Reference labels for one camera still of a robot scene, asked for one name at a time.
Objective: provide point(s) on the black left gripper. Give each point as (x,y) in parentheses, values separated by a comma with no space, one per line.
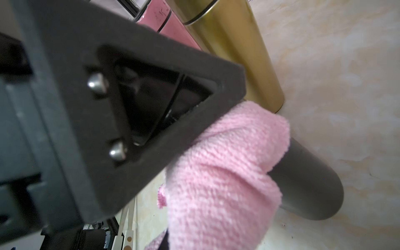
(34,192)

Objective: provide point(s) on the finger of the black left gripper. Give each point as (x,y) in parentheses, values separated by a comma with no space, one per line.
(119,101)

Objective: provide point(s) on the pink towel cloth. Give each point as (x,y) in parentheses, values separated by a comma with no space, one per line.
(218,194)

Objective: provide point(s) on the black thermos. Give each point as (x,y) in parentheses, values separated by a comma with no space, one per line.
(310,188)

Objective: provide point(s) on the pink thermos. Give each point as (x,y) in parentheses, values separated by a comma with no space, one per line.
(157,15)

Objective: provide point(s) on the gold thermos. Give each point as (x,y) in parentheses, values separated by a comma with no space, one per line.
(228,29)

